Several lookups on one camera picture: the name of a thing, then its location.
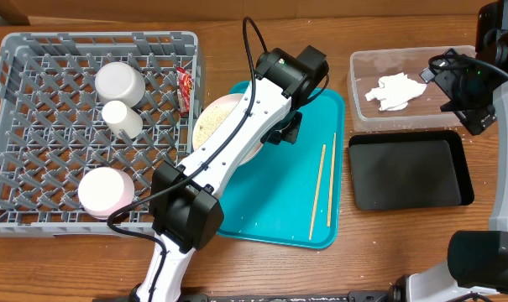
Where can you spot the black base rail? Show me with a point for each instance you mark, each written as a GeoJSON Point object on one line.
{"type": "Point", "coordinates": [352, 296]}

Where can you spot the white plastic cup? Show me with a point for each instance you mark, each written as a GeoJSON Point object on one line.
{"type": "Point", "coordinates": [119, 116]}

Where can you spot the black plastic tray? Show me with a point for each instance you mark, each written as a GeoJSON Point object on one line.
{"type": "Point", "coordinates": [395, 171]}

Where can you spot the white napkin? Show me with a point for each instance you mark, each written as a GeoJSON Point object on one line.
{"type": "Point", "coordinates": [395, 91]}

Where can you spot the grey bowl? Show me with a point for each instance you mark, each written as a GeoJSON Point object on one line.
{"type": "Point", "coordinates": [118, 81]}

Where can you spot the grey dishwasher rack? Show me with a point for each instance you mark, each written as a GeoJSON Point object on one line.
{"type": "Point", "coordinates": [51, 127]}

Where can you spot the wooden chopstick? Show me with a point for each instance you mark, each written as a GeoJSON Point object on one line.
{"type": "Point", "coordinates": [318, 185]}
{"type": "Point", "coordinates": [331, 180]}

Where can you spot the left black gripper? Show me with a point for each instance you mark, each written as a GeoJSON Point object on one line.
{"type": "Point", "coordinates": [289, 132]}

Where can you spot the clear plastic bin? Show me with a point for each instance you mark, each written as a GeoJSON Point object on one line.
{"type": "Point", "coordinates": [367, 66]}

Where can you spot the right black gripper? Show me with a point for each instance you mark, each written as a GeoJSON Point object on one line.
{"type": "Point", "coordinates": [479, 116]}

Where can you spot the red sauce packet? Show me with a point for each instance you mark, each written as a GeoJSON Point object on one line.
{"type": "Point", "coordinates": [184, 88]}

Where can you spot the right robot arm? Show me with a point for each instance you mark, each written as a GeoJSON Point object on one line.
{"type": "Point", "coordinates": [477, 263]}

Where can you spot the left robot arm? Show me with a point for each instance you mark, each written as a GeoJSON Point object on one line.
{"type": "Point", "coordinates": [184, 199]}

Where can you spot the large white plate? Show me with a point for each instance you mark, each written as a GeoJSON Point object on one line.
{"type": "Point", "coordinates": [213, 117]}

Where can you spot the teal plastic tray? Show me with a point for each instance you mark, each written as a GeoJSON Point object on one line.
{"type": "Point", "coordinates": [270, 198]}

